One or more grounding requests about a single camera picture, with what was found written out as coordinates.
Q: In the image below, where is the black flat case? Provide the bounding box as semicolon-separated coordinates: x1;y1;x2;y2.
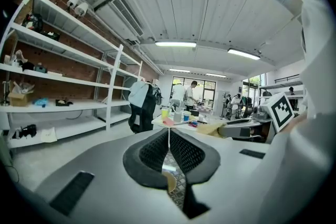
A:
41;30;60;41

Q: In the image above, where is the blue plastic bag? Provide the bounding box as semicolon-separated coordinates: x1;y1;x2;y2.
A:
33;98;49;108

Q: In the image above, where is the person's white shirt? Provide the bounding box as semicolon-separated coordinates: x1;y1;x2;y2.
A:
270;0;336;124

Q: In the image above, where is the beige cloth bundle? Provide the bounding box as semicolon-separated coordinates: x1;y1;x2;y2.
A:
4;49;28;68

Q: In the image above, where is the cardboard box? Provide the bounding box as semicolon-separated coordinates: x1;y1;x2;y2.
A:
7;81;35;107

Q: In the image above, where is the black tray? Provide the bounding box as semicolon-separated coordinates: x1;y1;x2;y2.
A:
55;99;74;107

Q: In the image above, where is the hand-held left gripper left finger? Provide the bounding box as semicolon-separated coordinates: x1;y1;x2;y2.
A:
122;128;169;190

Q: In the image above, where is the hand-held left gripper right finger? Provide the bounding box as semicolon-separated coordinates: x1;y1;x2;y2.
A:
169;128;221;220

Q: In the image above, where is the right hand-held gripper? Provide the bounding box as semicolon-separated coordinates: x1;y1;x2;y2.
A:
217;91;295;144

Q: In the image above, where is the light blue jacket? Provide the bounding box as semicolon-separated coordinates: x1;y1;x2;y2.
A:
128;80;151;109

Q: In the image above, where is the black-framed window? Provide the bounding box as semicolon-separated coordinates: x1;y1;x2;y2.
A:
172;76;217;111

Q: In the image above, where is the person's right forearm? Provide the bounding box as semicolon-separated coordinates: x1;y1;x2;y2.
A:
285;112;310;132

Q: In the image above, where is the black strap bundle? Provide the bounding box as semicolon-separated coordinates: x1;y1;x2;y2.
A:
12;124;37;140

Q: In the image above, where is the white table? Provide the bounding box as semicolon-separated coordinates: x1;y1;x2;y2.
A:
151;114;232;140

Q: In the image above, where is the straw tassel object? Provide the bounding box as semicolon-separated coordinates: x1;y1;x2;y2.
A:
196;122;227;137

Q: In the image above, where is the wide white shelving unit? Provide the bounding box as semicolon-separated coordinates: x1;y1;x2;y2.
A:
0;0;124;149

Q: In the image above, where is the black office chair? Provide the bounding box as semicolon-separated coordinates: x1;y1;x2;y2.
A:
128;83;158;134

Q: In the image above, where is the white ceiling air conditioner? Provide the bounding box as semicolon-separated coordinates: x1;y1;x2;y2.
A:
93;0;145;44

